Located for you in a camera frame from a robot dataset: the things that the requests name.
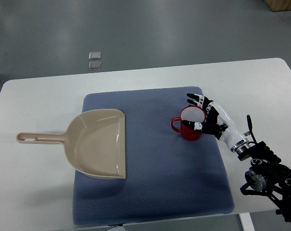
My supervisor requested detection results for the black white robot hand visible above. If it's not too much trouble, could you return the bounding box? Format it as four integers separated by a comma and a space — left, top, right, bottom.
187, 93, 250, 154

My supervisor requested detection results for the red cup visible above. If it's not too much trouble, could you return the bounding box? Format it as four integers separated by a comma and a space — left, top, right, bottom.
171, 105, 206, 141

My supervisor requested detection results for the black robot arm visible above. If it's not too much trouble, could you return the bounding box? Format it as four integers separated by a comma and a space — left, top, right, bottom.
236, 115, 291, 223

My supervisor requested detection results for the beige plastic dustpan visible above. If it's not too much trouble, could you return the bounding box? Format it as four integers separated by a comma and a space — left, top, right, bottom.
16, 109, 127, 180

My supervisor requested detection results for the blue fabric mat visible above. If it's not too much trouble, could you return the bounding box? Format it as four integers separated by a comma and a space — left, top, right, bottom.
73, 87, 234, 226

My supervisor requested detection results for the white table leg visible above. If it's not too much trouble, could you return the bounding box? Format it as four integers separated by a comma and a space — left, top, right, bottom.
239, 213, 255, 231

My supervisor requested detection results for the wooden box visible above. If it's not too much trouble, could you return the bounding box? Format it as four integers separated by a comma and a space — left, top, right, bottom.
265, 0, 291, 12

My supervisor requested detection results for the lower metal floor plate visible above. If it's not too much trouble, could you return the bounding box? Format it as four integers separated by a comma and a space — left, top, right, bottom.
89, 61, 102, 70

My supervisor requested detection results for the metal floor plate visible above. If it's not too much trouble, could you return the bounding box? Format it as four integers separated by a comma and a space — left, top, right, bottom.
89, 51, 101, 60
89, 61, 102, 70

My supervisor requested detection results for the upper metal floor plate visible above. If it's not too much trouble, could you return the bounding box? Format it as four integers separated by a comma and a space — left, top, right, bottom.
89, 51, 101, 60

